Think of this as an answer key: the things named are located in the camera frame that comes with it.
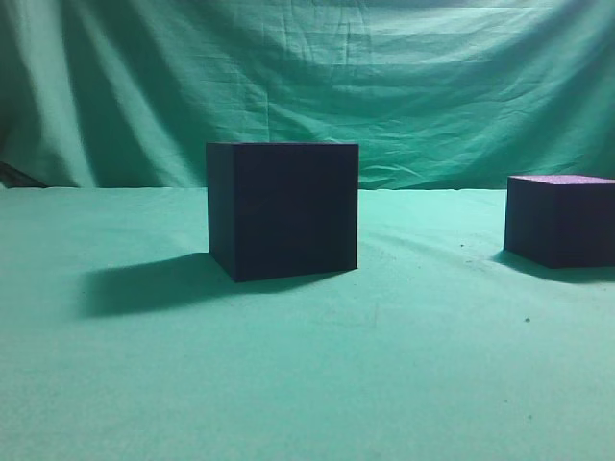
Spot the purple foam cube block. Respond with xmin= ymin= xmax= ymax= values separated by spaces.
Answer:
xmin=504 ymin=175 xmax=614 ymax=269

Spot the dark cube groove box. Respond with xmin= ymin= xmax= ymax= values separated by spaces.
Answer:
xmin=205 ymin=142 xmax=359 ymax=281

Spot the green cloth backdrop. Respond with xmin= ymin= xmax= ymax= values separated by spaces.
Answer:
xmin=1 ymin=1 xmax=614 ymax=189

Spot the green table cloth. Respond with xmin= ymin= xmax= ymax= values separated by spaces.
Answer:
xmin=1 ymin=188 xmax=614 ymax=460

